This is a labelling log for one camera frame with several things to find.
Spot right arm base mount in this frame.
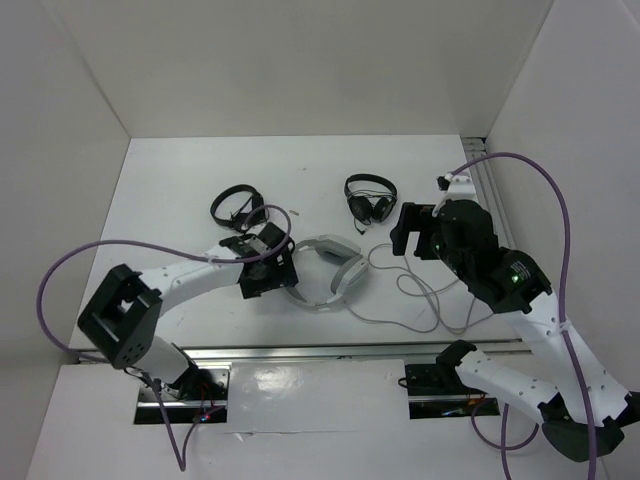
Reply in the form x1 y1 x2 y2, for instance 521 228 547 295
397 363 500 420

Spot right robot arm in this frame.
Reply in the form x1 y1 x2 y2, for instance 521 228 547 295
390 200 639 462

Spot white grey headphones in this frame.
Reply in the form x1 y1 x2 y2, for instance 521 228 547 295
285 234 369 312

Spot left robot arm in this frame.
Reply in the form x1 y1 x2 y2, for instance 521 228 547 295
77 223 298 399

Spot black headphones left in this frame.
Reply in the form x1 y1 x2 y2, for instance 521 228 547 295
210 184 269 234

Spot black headphones right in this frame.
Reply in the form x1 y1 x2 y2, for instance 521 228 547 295
343 173 398 235

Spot aluminium rail right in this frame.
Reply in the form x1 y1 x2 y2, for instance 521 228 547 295
461 137 516 249

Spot grey headphone cable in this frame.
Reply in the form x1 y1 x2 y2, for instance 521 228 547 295
347 243 501 336

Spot black headphones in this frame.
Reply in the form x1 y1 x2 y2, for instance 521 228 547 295
343 173 398 235
210 184 269 234

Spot aluminium rail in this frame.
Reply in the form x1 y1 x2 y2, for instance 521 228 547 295
74 337 531 364
461 137 516 249

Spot aluminium rail front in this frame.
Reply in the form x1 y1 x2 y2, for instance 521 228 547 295
74 337 531 364

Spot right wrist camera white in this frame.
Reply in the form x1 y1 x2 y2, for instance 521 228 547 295
432 173 477 217

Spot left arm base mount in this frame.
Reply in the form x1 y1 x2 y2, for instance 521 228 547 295
133 364 230 425

